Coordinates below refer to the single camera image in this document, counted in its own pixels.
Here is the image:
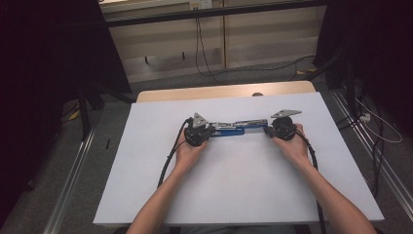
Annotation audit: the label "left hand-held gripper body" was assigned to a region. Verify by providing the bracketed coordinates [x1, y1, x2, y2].
[183, 112, 212, 148]

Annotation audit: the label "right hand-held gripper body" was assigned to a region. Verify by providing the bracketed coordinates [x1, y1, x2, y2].
[270, 108, 303, 142]

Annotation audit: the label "blue stapler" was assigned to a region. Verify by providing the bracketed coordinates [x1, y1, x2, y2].
[208, 118, 270, 138]

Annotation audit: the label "person's left hand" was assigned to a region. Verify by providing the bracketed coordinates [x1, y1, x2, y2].
[174, 131, 208, 173]

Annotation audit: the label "person's right hand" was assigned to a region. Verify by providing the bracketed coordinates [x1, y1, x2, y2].
[272, 123, 312, 168]

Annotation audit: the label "light wooden table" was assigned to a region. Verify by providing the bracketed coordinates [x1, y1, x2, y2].
[135, 80, 317, 103]

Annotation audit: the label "white table board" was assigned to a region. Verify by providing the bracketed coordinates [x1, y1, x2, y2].
[93, 92, 386, 226]

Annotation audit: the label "black metal stand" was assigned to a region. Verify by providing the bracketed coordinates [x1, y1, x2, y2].
[77, 81, 136, 142]
[305, 52, 359, 115]

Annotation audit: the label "person's grey trousers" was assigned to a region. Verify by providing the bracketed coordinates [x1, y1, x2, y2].
[179, 224, 299, 234]

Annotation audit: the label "black horizontal metal bar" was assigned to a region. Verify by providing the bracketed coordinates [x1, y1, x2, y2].
[104, 0, 326, 28]

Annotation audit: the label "dark curtain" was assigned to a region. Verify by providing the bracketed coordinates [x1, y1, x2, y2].
[313, 0, 413, 139]
[0, 0, 133, 225]

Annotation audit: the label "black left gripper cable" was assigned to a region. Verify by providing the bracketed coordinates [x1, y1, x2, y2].
[157, 117, 195, 190]

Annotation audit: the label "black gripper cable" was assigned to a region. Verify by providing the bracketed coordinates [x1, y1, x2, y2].
[157, 117, 195, 190]
[290, 127, 327, 234]

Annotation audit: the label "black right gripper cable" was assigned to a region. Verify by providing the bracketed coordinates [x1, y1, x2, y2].
[290, 127, 327, 234]

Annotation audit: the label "long black floor cable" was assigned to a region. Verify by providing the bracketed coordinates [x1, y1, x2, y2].
[210, 54, 317, 82]

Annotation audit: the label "black wall socket cables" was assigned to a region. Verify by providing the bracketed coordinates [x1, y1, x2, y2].
[194, 8, 225, 84]

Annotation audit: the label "aluminium floor rail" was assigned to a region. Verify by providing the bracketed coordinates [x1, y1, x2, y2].
[43, 128, 96, 234]
[330, 90, 413, 214]

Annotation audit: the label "white floor cable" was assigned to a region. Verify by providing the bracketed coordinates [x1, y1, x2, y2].
[355, 97, 404, 144]

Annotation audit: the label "white wall socket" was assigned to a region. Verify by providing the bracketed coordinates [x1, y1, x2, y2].
[189, 0, 212, 10]

